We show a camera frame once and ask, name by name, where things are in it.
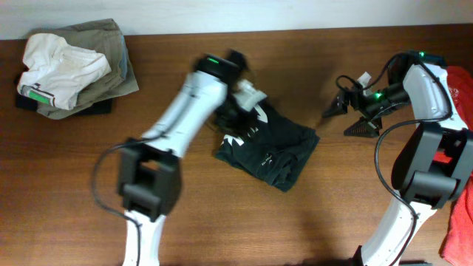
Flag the khaki folded garment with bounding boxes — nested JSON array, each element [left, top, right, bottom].
[[36, 18, 139, 120]]

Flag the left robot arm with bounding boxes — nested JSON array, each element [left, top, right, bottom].
[[118, 50, 256, 265]]

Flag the black folded garment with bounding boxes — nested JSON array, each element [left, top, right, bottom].
[[15, 94, 113, 116]]

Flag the dark green t-shirt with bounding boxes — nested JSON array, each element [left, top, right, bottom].
[[215, 100, 319, 192]]

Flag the white folded shirt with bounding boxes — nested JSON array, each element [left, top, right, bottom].
[[17, 33, 111, 110]]

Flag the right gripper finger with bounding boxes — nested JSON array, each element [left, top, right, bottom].
[[322, 90, 351, 118], [344, 117, 382, 138]]

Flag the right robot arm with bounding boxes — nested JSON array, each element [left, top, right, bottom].
[[322, 51, 472, 265]]

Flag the red t-shirt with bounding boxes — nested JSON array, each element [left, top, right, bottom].
[[439, 65, 473, 266]]

